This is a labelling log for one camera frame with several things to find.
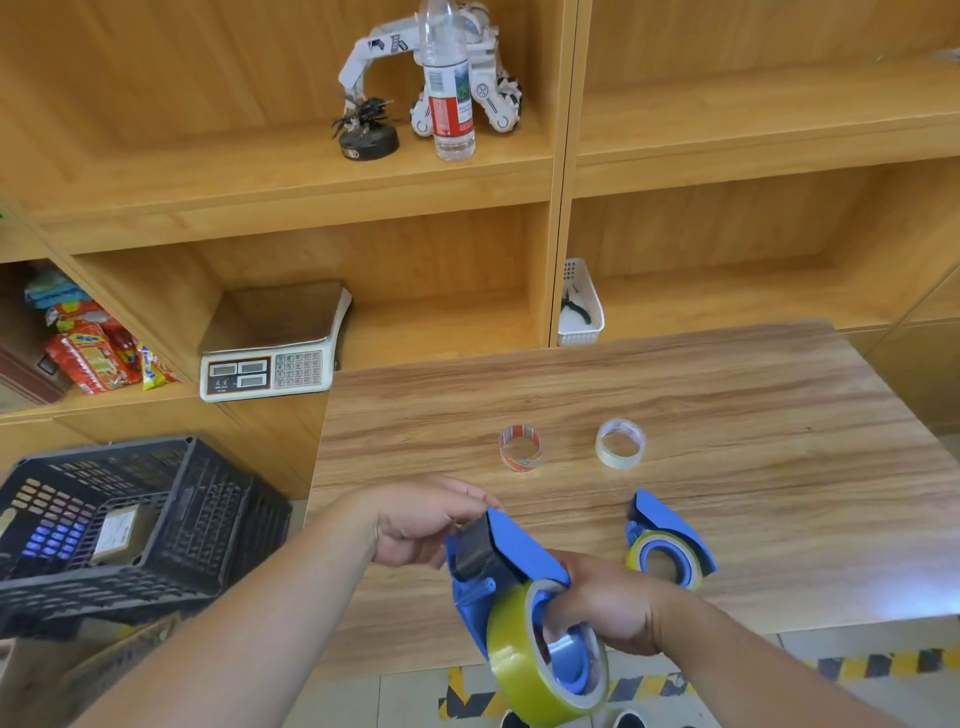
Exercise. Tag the person's left hand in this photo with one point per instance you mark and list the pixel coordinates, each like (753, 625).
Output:
(412, 521)

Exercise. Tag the person's right hand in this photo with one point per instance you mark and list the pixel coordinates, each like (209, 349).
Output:
(619, 611)

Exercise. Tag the person's right fingers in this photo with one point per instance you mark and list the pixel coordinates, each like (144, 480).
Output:
(559, 604)

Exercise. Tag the person's left thumb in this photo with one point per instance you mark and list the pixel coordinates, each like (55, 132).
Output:
(424, 555)

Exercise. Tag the yellow packing tape roll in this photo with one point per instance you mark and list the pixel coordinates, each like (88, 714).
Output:
(691, 561)
(517, 660)

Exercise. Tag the blue tape dispenser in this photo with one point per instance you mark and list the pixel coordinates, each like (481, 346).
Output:
(510, 547)
(671, 521)

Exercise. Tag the person's right forearm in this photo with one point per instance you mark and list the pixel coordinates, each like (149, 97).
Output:
(757, 675)

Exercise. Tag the person's left forearm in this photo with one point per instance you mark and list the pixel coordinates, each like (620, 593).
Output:
(255, 622)

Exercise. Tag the person's left shoe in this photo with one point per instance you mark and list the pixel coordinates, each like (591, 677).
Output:
(514, 721)

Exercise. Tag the person's shoe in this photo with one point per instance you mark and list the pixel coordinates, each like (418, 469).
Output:
(514, 721)
(628, 721)

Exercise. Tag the person's right shoe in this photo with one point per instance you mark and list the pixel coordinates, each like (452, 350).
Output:
(628, 721)

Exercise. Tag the clear tape roll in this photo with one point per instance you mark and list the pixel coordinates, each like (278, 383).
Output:
(619, 457)

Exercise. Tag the black plastic crate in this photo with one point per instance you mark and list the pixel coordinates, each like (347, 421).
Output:
(202, 517)

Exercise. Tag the white digital weighing scale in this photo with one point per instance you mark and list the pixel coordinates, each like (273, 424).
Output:
(270, 330)

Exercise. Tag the green item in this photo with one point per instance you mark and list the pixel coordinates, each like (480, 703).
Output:
(576, 311)

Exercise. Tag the small cardboard box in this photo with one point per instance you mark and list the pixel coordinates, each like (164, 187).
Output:
(121, 534)

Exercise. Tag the white plastic basket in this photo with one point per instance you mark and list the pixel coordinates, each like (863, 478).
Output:
(589, 300)

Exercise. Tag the yellow black floor tape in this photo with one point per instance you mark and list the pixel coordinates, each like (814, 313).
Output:
(870, 664)

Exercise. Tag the yellow snack packet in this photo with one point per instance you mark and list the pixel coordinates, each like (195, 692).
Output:
(154, 369)

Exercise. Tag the brown cardboard box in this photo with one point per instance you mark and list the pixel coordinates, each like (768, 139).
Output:
(82, 675)

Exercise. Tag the red snack packet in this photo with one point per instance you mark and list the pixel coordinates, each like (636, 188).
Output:
(90, 364)

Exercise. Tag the orange snack packet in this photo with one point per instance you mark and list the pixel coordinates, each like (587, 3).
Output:
(79, 313)

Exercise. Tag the black spider figure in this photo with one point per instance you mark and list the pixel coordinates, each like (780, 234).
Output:
(367, 131)

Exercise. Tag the blue green snack packet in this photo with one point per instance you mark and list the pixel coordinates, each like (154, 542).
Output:
(52, 289)

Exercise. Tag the clear plastic water bottle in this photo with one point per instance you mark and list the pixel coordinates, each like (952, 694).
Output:
(448, 90)

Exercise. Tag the white toy robot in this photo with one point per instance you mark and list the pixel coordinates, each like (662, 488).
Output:
(491, 82)

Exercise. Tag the wooden shelf unit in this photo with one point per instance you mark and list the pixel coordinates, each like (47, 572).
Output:
(712, 135)

